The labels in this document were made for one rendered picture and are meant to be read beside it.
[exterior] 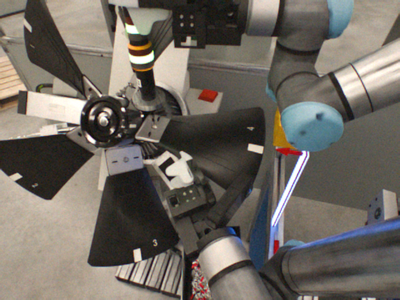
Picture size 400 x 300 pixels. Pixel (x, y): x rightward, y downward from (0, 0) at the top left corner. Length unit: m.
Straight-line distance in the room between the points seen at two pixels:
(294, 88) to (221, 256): 0.27
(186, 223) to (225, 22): 0.34
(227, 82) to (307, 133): 0.97
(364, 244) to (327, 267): 0.07
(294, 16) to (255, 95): 0.92
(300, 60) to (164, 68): 0.49
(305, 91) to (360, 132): 1.15
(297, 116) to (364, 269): 0.19
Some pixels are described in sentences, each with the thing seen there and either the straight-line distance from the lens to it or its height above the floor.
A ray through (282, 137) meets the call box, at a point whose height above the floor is 1.03.
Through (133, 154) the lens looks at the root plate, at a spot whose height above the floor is 1.11.
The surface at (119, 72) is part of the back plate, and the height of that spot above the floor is 1.16.
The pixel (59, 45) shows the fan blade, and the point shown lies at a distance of 0.69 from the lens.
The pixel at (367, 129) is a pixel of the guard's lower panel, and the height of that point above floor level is 0.74.
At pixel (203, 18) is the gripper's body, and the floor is 1.44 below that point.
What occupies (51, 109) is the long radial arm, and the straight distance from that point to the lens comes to 0.89.
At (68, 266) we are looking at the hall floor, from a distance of 1.83.
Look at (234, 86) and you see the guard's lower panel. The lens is 1.30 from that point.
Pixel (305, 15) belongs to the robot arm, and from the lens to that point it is 0.43.
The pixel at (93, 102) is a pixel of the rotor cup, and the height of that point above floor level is 1.25.
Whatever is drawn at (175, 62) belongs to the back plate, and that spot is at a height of 1.20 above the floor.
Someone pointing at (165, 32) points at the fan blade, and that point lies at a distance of 0.58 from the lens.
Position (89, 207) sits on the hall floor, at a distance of 1.98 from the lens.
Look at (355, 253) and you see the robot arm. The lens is 0.33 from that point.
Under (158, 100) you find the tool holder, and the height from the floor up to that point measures 1.27.
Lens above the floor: 1.57
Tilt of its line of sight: 46 degrees down
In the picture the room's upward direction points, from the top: straight up
